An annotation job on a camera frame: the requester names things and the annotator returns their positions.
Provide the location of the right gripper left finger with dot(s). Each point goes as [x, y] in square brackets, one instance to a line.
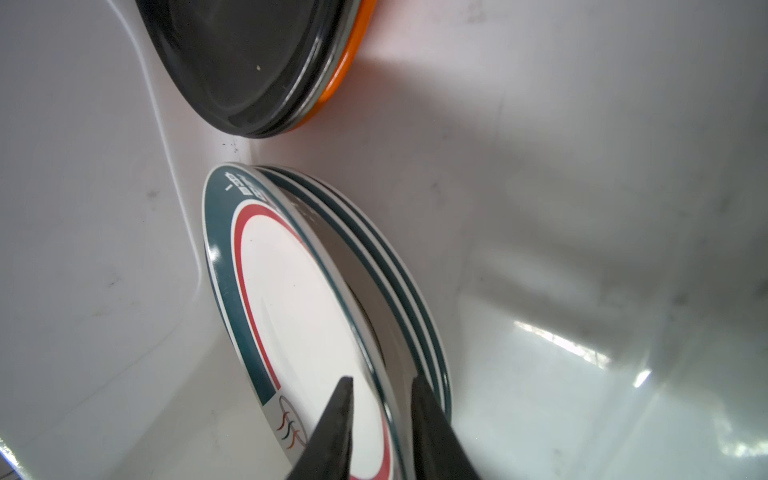
[328, 453]

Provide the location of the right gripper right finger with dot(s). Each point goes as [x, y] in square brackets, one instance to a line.
[437, 452]

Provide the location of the white plate green red rim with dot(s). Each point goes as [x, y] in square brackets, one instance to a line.
[293, 321]

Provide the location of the white plate dark lettered rim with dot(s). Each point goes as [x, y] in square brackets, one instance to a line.
[417, 326]

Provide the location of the white plate black line pattern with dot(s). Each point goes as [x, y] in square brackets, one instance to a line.
[375, 296]

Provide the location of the white plastic bin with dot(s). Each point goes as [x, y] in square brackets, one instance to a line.
[578, 188]

